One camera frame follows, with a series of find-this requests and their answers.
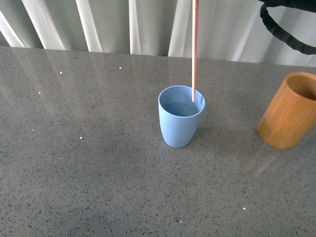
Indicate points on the pink chopstick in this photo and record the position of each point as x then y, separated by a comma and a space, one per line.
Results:
195, 4

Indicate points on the blue plastic cup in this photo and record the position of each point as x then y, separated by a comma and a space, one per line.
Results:
179, 116

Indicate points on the bamboo chopstick holder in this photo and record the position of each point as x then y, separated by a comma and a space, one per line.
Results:
291, 113

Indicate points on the white curtain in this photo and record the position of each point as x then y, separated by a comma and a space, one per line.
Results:
229, 30

